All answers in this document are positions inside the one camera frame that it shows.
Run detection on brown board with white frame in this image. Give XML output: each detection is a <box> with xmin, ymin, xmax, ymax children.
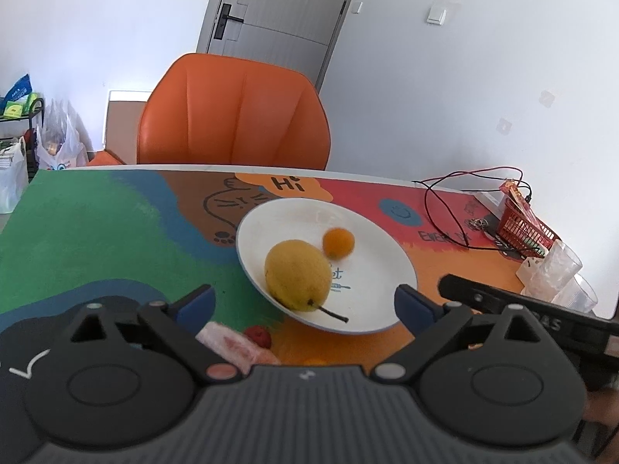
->
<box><xmin>104</xmin><ymin>89</ymin><xmax>149</xmax><ymax>154</ymax></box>

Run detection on white plate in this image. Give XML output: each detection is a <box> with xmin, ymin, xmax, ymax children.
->
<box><xmin>235</xmin><ymin>198</ymin><xmax>418</xmax><ymax>334</ymax></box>

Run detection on clear plastic bags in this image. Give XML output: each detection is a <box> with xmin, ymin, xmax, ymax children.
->
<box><xmin>36</xmin><ymin>99</ymin><xmax>90</xmax><ymax>170</ymax></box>

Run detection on clear plastic cup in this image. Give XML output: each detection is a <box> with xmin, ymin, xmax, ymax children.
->
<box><xmin>556</xmin><ymin>275</ymin><xmax>599</xmax><ymax>313</ymax></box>
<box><xmin>525</xmin><ymin>239</ymin><xmax>583</xmax><ymax>300</ymax></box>

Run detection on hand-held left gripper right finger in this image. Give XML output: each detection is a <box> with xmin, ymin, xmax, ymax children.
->
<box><xmin>372</xmin><ymin>284</ymin><xmax>539</xmax><ymax>384</ymax></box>

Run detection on grey door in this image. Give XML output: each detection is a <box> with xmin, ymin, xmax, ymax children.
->
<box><xmin>196</xmin><ymin>0</ymin><xmax>366</xmax><ymax>92</ymax></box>

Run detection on small red berry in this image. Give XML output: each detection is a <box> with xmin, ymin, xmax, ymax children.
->
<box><xmin>243</xmin><ymin>326</ymin><xmax>272</xmax><ymax>349</ymax></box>

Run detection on black door handle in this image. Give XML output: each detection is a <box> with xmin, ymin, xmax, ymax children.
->
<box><xmin>213</xmin><ymin>4</ymin><xmax>244</xmax><ymax>40</ymax></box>

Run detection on blue bag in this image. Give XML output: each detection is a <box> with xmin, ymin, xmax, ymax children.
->
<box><xmin>5</xmin><ymin>74</ymin><xmax>31</xmax><ymax>107</ymax></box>

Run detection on yellow pear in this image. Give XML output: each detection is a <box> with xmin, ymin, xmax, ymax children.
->
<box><xmin>264</xmin><ymin>239</ymin><xmax>350</xmax><ymax>324</ymax></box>

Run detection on black shelf rack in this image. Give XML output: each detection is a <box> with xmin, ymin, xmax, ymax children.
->
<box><xmin>0</xmin><ymin>98</ymin><xmax>45</xmax><ymax>175</ymax></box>

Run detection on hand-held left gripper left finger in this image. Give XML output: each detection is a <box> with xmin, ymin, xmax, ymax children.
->
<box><xmin>70</xmin><ymin>284</ymin><xmax>243</xmax><ymax>384</ymax></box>

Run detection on red plastic basket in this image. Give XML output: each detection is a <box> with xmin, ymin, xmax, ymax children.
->
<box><xmin>497</xmin><ymin>196</ymin><xmax>562</xmax><ymax>258</ymax></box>

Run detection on orange chair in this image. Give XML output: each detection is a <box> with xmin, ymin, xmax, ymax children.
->
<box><xmin>137</xmin><ymin>53</ymin><xmax>332</xmax><ymax>171</ymax></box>

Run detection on plastic-wrapped carrot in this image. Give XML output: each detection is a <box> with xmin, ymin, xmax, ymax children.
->
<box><xmin>196</xmin><ymin>321</ymin><xmax>282</xmax><ymax>376</ymax></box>

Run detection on green packet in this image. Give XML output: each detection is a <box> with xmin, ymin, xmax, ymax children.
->
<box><xmin>4</xmin><ymin>94</ymin><xmax>42</xmax><ymax>119</ymax></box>

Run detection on black cable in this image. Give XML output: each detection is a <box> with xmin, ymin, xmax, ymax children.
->
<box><xmin>413</xmin><ymin>167</ymin><xmax>533</xmax><ymax>252</ymax></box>

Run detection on red snack packet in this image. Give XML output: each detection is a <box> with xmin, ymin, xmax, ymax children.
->
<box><xmin>499</xmin><ymin>180</ymin><xmax>537</xmax><ymax>223</ymax></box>

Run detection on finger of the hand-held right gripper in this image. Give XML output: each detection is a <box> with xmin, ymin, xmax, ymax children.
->
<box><xmin>438</xmin><ymin>273</ymin><xmax>532</xmax><ymax>312</ymax></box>

